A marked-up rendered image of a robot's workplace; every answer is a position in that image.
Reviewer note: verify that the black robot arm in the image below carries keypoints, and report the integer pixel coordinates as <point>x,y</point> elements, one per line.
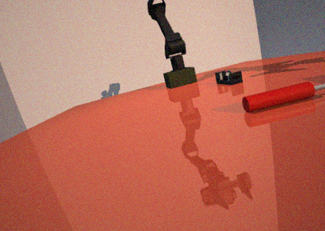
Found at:
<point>174,44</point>

